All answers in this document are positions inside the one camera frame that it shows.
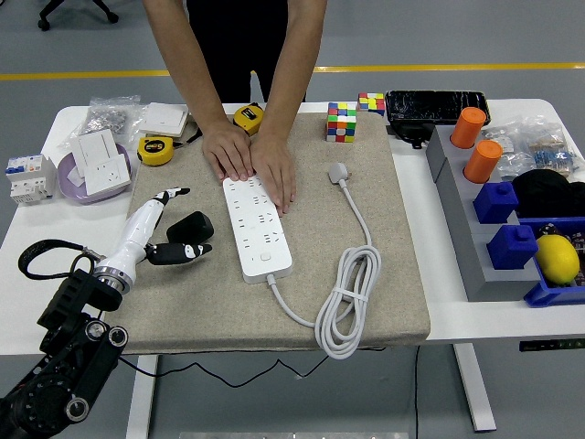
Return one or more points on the white switch panel box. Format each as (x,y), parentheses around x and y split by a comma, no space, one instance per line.
(164,118)

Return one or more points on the yellow lemon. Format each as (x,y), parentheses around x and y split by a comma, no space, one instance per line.
(556,260)

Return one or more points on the white power strip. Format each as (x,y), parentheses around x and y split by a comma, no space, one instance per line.
(260,238)

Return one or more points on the small colourful puzzle cube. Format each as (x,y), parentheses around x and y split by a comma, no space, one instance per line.
(371,104)

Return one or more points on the purple bowl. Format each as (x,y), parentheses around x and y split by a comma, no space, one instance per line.
(68,187)

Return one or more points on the white table leg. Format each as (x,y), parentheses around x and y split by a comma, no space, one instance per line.
(475,388)
(141,398)

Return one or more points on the grey-brown mat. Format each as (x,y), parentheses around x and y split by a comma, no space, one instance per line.
(192,302)

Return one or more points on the black office chair base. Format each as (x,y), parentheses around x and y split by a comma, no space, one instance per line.
(73,9)

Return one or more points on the person's left forearm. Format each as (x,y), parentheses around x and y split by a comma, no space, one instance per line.
(292,68)

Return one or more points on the clear bag of screws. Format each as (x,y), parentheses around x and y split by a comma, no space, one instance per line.
(109,116)

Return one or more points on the clear bag of blue components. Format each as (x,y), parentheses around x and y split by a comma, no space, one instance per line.
(555,155)

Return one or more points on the clear bag of small parts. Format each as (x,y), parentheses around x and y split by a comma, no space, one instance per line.
(512,155)

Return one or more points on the person's right forearm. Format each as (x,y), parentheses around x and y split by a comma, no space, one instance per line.
(183,55)

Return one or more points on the orange cylinder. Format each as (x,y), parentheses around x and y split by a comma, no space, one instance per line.
(482,160)
(467,127)

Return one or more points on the person's left hand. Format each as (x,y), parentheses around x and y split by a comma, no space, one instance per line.
(276,169)

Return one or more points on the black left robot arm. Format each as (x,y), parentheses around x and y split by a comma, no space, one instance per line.
(73,347)

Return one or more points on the person's right hand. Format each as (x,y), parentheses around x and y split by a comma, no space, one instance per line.
(228,151)

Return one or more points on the person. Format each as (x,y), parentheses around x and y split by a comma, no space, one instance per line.
(237,46)

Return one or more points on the blue square block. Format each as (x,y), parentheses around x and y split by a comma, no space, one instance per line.
(512,249)
(496,203)

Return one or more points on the black cloth bundle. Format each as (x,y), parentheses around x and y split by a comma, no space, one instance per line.
(546,192)

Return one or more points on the blue plastic bin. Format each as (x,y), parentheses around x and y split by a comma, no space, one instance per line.
(548,295)

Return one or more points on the white wall socket panel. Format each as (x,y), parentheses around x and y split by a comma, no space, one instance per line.
(107,176)

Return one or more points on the black device under box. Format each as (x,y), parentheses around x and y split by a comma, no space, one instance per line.
(411,132)

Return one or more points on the black table control panel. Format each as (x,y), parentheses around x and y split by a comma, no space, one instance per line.
(548,345)

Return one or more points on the black wrapped box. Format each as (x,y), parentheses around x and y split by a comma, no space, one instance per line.
(436,106)

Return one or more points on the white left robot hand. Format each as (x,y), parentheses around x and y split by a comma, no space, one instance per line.
(137,224)

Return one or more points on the white wall switch panel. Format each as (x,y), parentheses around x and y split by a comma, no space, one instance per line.
(93,146)

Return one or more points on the black power adapter plug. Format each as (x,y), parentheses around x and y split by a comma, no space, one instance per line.
(192,226)

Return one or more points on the grey stepped block holder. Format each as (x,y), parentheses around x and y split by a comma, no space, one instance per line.
(466,247)

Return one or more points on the white circuit breaker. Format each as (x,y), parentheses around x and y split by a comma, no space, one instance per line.
(27,178)

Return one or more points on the large colourful puzzle cube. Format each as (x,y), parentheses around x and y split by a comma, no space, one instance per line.
(341,122)

